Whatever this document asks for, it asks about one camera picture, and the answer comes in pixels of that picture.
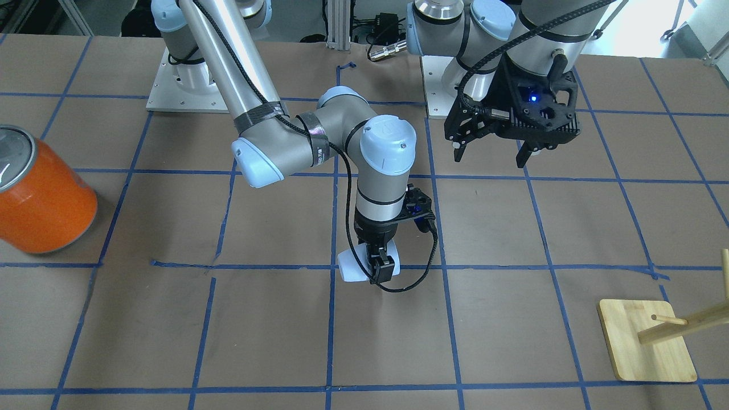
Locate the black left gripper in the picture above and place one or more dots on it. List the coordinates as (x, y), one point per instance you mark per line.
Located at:
(496, 92)

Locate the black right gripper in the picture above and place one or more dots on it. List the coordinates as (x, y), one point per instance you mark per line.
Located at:
(373, 232)

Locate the light blue plastic cup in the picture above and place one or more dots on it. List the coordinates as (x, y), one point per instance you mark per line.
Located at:
(350, 270)

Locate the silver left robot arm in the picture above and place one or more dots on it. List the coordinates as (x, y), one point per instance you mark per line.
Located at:
(479, 33)

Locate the wooden mug stand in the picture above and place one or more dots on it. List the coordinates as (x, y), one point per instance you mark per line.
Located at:
(645, 339)

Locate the orange can with silver lid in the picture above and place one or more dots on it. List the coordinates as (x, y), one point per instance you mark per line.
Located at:
(45, 205)

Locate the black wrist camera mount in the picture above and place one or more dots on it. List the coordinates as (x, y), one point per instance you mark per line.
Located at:
(417, 207)

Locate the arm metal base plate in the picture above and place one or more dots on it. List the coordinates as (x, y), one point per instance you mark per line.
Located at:
(184, 88)
(441, 77)

